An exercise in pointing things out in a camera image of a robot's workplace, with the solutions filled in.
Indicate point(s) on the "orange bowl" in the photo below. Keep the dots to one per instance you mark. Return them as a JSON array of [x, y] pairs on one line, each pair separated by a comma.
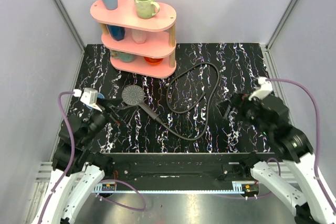
[[153, 61]]

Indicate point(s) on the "small blue cup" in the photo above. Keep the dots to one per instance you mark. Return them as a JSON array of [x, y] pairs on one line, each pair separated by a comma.
[[100, 96]]

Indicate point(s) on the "pink three-tier shelf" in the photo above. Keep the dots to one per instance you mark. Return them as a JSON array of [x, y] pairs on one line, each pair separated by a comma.
[[160, 37]]

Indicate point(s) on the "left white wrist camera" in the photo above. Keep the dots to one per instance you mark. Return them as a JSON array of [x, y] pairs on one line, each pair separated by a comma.
[[88, 97]]

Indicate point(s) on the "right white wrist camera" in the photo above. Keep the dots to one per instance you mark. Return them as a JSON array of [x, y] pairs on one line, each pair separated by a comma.
[[262, 90]]

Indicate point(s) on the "light green mug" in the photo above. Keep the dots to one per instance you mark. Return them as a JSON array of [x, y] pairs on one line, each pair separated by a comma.
[[146, 9]]

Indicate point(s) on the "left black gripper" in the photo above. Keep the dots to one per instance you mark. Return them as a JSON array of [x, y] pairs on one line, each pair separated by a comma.
[[105, 110]]

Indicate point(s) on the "teal speckled ceramic mug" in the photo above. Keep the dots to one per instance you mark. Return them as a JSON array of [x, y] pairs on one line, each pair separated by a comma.
[[122, 56]]

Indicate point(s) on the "dark blue faceted cup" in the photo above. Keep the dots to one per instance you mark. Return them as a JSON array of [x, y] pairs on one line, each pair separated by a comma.
[[116, 32]]

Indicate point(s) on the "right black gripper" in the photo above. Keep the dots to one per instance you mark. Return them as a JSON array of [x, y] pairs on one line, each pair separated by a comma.
[[241, 100]]

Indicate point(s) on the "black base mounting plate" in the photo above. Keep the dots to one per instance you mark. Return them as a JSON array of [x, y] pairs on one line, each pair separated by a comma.
[[174, 165]]

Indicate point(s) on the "dark grey shower head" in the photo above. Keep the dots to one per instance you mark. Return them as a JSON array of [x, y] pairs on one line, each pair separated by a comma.
[[134, 95]]

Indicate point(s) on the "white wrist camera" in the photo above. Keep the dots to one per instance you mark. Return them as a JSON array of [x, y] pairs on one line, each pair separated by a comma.
[[262, 90], [88, 97]]

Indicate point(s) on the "pale pink faceted cup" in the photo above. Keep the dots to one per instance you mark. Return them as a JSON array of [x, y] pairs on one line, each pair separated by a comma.
[[138, 36]]

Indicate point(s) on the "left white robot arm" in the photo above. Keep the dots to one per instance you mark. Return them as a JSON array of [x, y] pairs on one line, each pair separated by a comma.
[[75, 168]]

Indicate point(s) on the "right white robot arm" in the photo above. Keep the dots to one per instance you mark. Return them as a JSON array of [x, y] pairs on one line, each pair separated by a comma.
[[309, 204]]

